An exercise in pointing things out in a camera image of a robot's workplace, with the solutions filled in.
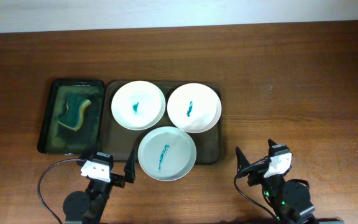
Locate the pale green plate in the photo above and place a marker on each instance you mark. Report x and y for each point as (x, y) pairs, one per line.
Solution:
(167, 153)

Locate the white plate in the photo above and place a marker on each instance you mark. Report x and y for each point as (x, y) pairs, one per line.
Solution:
(138, 105)
(194, 107)

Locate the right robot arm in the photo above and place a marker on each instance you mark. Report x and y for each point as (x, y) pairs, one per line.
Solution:
(289, 199)

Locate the black water tray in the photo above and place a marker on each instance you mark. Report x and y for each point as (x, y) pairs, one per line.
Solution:
(56, 139)

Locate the green yellow sponge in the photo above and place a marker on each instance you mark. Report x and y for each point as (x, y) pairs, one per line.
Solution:
(75, 112)

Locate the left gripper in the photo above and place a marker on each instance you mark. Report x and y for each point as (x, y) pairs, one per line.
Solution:
(117, 179)

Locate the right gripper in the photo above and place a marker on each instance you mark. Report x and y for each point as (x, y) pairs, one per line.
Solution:
(258, 172)

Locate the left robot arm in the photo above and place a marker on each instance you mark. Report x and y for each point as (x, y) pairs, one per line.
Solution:
(88, 206)

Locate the brown serving tray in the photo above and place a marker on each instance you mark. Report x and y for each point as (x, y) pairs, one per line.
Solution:
(119, 141)

